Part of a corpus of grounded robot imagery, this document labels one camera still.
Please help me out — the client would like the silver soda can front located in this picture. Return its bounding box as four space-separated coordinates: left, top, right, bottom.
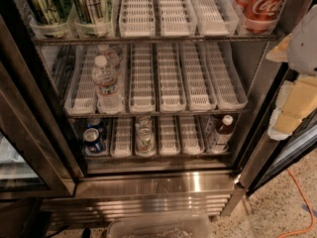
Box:
137 127 155 156

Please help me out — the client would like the rear clear water bottle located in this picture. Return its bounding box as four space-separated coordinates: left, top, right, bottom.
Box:
97 45 121 73

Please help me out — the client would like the silver soda can rear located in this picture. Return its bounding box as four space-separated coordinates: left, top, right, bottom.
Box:
136 115 152 129

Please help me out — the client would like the fridge glass door right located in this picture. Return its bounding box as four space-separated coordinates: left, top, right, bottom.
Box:
239 59 317 195

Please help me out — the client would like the green tall can right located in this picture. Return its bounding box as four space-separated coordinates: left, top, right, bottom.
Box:
73 0 111 37

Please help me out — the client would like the middle shelf tray leftmost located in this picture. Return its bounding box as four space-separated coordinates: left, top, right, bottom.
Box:
64 46 97 116

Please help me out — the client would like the brown tea bottle white cap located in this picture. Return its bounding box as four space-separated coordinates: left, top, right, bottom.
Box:
211 115 233 151

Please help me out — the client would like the green tall can left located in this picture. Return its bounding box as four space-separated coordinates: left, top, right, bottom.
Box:
27 0 72 39

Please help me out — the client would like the blue Pepsi can rear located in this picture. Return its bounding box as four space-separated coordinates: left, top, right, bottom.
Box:
87 117 107 138

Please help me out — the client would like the stainless steel fridge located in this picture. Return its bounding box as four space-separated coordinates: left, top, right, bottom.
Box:
0 0 314 226

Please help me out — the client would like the blue Pepsi can front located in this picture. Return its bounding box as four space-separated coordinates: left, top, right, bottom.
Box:
83 128 105 154

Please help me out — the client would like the shelf tray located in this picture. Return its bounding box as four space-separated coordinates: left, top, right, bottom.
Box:
95 44 129 115
64 46 97 116
157 0 197 37
157 43 186 112
119 0 156 38
110 118 132 158
158 116 180 156
179 43 216 111
205 42 248 111
191 0 239 36
179 116 205 155
129 44 156 113

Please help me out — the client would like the silver soda can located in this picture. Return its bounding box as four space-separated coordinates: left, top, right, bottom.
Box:
136 115 152 129
137 127 155 156

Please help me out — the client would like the middle shelf tray rightmost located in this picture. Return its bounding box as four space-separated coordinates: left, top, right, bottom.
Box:
205 42 248 111

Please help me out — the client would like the red Coca-Cola can front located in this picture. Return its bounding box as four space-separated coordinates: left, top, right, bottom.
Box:
245 0 283 33

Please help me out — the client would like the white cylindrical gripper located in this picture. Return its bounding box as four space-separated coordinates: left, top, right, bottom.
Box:
265 5 317 141

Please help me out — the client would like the blue pepsi can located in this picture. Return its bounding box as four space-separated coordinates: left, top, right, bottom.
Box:
83 128 105 154
87 117 107 138

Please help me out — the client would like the clear plastic water bottle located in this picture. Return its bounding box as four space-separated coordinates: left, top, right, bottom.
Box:
92 55 122 114

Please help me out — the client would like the green tall can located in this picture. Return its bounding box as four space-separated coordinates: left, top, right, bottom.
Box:
27 0 72 39
73 0 111 37

